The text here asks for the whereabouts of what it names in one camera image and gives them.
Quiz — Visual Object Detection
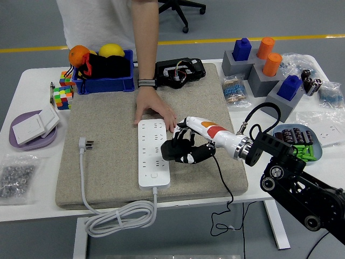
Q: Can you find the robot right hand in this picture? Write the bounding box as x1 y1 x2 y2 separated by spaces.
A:
172 115 245 165

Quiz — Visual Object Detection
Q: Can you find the person's left hand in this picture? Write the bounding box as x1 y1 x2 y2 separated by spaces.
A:
134 86 178 133

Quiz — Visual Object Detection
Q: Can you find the black plug adapter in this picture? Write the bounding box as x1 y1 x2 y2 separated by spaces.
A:
160 139 189 163

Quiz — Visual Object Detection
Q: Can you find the white power strip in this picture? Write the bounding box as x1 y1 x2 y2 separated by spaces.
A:
137 118 171 191

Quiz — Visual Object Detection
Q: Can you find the black wristwatch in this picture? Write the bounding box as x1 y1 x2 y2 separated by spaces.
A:
137 78 157 89

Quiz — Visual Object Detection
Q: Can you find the blue plastic bin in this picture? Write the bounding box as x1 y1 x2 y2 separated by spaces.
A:
71 49 135 95

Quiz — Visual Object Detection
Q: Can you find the clear bag of striped resistors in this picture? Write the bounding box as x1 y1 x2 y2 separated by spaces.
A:
221 74 253 108

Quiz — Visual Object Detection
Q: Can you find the black pouch with red trim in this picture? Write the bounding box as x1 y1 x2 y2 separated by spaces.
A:
72 52 132 81

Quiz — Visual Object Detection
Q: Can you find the grey-brown mat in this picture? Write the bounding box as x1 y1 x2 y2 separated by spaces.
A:
55 63 249 210

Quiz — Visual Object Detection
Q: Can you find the large yellow lemon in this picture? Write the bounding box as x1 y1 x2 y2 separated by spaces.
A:
98 43 126 58

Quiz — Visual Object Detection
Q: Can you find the grey block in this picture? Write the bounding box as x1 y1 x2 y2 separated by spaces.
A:
265 79 305 122
222 50 259 77
247 63 286 98

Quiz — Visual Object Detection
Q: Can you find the black office chair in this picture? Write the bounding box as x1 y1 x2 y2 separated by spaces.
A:
157 0 207 34

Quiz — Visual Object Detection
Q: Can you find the blue peg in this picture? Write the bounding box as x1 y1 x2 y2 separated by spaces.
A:
232 37 252 62
277 74 302 102

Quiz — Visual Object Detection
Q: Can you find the orange fruit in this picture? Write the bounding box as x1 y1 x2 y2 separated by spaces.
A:
68 45 91 68

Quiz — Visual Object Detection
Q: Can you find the pile of green cylinders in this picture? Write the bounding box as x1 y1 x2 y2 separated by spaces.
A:
292 144 316 163

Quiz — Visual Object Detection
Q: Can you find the orange cylinder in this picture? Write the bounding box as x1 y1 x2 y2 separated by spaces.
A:
256 37 275 60
262 52 283 77

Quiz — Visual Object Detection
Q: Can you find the white-edged puzzle cube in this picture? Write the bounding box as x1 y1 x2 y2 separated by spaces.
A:
53 85 75 111

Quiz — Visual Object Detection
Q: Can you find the orange-sided puzzle cube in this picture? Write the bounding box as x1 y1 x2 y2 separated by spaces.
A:
59 70 76 87

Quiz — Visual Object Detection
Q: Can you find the person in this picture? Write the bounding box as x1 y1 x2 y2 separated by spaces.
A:
56 0 135 53

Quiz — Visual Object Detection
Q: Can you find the light blue tray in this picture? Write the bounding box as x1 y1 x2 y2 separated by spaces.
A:
272 123 323 165

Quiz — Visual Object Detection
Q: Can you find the silver pen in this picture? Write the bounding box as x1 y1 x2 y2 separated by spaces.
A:
49 81 56 108

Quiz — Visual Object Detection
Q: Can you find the large crumpled clear bag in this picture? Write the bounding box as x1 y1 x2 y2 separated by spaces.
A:
280 52 324 81

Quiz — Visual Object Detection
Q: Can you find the white table leg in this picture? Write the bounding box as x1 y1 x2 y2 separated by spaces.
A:
263 201 291 250
73 217 89 259

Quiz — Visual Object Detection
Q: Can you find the purple tray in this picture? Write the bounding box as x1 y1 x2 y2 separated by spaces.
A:
9 110 58 151

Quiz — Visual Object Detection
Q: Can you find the clear bag of metal nuts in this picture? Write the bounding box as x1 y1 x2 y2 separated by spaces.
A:
0 154 45 206

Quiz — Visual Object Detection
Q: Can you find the black adapter cord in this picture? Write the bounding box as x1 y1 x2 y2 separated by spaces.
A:
210 153 247 259

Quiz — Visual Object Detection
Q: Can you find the black electronic device with wires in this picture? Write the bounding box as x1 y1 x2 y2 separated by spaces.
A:
155 57 207 89

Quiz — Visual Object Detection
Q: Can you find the white power cable with plug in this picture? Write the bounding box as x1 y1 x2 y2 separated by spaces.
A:
78 137 158 238

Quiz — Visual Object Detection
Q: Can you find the small white wall switch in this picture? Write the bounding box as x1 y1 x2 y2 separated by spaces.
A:
39 104 60 139

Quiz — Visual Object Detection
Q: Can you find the large white wall switch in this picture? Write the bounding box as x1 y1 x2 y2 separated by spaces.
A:
12 114 46 146

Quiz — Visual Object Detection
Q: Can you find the thin black cable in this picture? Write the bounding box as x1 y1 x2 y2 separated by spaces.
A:
306 231 331 259

